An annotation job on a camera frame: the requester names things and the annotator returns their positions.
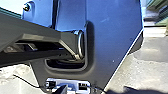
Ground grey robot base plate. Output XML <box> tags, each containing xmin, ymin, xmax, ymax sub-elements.
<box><xmin>21</xmin><ymin>0</ymin><xmax>145</xmax><ymax>94</ymax></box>

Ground small round base cap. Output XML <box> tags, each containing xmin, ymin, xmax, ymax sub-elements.
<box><xmin>22</xmin><ymin>2</ymin><xmax>32</xmax><ymax>12</ymax></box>

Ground small white cable box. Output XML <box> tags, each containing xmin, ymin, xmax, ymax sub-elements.
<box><xmin>44</xmin><ymin>78</ymin><xmax>92</xmax><ymax>94</ymax></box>

